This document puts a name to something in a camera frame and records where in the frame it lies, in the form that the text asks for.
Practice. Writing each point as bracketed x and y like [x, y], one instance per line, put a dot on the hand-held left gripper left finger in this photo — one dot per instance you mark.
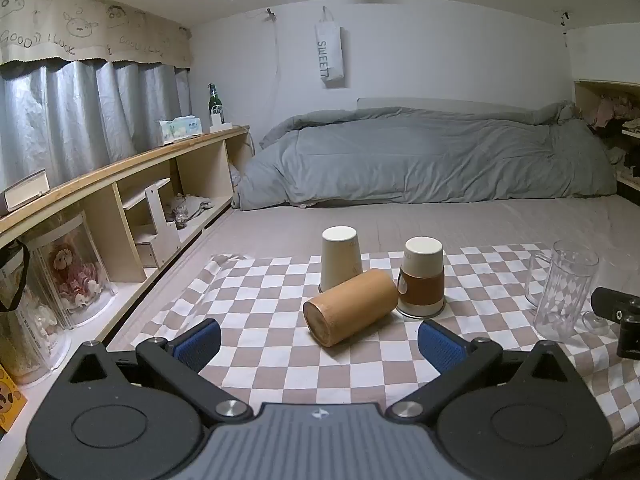
[201, 342]

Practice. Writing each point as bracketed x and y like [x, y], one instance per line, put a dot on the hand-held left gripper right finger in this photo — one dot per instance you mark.
[439, 346]

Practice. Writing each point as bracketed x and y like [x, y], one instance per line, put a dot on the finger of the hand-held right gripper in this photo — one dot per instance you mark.
[611, 302]
[630, 339]

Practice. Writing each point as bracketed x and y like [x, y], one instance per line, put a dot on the brown paper cup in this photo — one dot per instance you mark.
[350, 306]

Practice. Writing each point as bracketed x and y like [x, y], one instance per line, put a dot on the white cup with brown sleeve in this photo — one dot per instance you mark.
[422, 280]

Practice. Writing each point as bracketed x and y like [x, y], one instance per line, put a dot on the cream paper cup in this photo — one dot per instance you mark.
[340, 259]

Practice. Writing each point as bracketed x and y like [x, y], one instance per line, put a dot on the clear stemmed glass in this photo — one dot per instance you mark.
[596, 321]

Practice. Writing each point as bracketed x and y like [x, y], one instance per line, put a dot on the clear glass mug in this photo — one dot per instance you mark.
[564, 291]

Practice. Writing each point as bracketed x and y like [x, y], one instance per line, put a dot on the beige checkered cloth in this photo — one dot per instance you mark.
[280, 355]

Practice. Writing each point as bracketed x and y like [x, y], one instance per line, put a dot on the crumpled cloth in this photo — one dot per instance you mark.
[189, 207]

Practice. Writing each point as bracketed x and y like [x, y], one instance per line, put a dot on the plush toy in clear case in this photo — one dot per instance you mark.
[75, 272]

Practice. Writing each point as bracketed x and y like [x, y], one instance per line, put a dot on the wooden shelf unit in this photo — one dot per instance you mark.
[150, 185]

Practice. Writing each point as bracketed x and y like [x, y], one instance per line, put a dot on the clear plastic container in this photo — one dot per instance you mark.
[30, 330]

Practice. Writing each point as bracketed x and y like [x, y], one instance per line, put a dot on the grey duvet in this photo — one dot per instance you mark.
[425, 160]

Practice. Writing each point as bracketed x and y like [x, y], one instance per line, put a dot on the pile of clothes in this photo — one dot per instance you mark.
[612, 115]

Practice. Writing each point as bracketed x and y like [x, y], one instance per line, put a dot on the wooden side shelf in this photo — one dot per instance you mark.
[625, 110]

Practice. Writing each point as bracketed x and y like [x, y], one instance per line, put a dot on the yellow printed box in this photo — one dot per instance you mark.
[10, 400]

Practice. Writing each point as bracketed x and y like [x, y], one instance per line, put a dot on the tissue box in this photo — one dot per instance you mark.
[180, 127]

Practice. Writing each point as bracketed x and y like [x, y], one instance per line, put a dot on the small white box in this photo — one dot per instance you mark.
[218, 123]

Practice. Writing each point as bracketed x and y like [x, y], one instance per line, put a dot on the thick book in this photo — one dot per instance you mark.
[25, 190]

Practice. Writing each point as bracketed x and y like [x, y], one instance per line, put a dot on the green glass bottle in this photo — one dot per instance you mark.
[214, 102]

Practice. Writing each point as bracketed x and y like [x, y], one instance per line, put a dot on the white headboard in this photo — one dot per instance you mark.
[450, 105]

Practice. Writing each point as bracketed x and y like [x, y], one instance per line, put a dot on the grey curtain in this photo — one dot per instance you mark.
[75, 120]

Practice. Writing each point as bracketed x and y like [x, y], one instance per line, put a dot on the white hanging bag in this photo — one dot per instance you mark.
[330, 50]

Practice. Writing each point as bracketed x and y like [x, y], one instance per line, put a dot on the beige printed valance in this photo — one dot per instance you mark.
[85, 30]

